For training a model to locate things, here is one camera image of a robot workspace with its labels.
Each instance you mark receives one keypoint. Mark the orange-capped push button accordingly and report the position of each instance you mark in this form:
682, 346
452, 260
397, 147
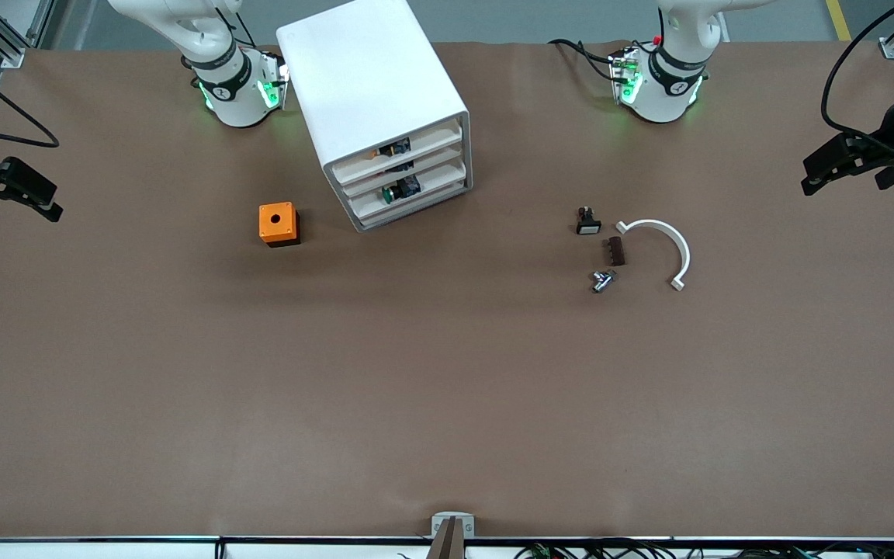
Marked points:
396, 147

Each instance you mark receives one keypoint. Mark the white drawer cabinet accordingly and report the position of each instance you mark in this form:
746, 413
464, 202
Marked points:
369, 70

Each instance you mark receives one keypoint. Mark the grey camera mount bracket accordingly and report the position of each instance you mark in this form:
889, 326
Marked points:
469, 524

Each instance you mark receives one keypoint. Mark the green-capped push button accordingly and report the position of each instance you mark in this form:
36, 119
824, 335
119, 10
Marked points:
389, 194

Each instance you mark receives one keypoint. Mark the white curved plastic bracket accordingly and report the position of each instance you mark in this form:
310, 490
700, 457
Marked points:
680, 244

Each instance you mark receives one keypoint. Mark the brown terminal block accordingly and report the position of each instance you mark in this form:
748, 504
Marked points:
618, 251

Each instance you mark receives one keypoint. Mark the brown camera post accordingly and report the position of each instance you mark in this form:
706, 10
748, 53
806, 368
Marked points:
447, 543

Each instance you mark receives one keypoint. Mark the black button with white face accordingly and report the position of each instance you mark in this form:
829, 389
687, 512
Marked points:
588, 225

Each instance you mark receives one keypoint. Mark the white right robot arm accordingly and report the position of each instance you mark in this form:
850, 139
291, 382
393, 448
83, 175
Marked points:
233, 97

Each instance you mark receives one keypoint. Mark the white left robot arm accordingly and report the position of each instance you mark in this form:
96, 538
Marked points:
672, 93

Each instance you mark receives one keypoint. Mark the white plastic drawer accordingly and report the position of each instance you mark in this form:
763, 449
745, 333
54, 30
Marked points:
439, 185
435, 164
431, 144

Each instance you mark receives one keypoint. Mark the brown table cover mat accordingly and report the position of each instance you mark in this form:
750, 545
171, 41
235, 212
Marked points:
447, 388

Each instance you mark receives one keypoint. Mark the orange button enclosure box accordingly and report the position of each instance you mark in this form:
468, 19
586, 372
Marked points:
276, 221

